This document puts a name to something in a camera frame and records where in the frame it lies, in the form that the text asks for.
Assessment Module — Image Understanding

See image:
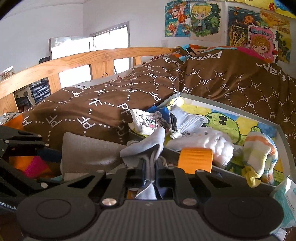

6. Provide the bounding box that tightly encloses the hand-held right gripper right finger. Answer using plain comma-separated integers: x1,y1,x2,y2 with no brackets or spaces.
155,160,233,207

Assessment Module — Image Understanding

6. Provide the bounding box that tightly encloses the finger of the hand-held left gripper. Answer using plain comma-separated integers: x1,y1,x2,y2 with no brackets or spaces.
0,159,66,197
0,126,62,160

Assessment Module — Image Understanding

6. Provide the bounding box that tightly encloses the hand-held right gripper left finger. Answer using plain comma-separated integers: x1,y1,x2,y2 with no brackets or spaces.
63,160,147,207

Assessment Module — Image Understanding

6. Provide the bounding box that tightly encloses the light grey cloth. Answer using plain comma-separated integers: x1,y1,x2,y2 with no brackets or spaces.
120,127,167,200

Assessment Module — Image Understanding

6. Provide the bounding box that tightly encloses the orange ribbed soft roll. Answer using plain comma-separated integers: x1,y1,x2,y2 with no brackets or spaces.
178,148,213,174

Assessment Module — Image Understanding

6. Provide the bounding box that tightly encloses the taupe cloth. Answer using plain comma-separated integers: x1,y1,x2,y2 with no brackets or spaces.
60,132,131,180

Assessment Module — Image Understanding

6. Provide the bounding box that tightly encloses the white printed sock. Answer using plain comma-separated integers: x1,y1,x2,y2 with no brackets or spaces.
129,108,163,136

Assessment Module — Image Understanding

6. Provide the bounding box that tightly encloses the blue cloth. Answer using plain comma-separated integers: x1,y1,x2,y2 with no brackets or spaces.
148,105,173,128

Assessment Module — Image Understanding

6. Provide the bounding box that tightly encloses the white baby garment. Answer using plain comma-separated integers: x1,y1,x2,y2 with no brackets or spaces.
192,127,235,169

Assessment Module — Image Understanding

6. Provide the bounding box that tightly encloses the grey box with cartoon lining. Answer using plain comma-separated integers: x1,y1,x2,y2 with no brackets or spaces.
128,91,292,200

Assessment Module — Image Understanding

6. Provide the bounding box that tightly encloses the pastel striped cloth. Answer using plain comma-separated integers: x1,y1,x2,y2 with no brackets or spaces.
242,130,279,189

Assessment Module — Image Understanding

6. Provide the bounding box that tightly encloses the striped blue white garment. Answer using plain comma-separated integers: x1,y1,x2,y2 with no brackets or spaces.
272,176,296,229

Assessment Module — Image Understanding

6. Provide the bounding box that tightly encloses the black plastic basket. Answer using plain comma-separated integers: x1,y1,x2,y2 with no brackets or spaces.
31,79,52,105

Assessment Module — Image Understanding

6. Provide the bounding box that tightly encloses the bright window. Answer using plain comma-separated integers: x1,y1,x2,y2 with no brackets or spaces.
48,21,130,90

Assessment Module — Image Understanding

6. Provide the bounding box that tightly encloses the brown printed blanket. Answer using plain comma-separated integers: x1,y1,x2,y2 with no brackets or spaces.
0,44,296,181

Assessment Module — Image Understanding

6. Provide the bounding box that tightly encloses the pink cartoon boy poster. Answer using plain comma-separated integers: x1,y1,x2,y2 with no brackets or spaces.
247,24,278,63

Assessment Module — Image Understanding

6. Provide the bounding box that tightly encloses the dark blue swirl painting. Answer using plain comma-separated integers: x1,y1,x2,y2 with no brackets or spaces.
228,6,260,48

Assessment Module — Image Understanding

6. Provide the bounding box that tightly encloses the yellow orange landscape painting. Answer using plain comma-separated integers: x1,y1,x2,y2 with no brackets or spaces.
259,10,290,63

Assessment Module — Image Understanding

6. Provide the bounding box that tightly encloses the yellow dotted painting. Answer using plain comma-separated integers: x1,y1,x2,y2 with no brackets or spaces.
244,0,275,11

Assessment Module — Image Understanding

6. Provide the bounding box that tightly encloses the blue yellow bird painting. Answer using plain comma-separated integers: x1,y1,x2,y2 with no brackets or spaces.
273,0,296,18

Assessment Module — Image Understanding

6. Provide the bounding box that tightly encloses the wooden bed rail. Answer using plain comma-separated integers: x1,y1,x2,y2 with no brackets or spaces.
0,47,179,116

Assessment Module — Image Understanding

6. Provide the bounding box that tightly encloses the orange-haired girl wall poster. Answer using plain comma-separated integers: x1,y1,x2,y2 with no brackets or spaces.
165,1,192,37

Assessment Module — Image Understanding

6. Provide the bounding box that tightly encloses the blond boy wall poster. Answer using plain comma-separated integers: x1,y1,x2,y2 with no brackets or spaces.
190,1,226,43

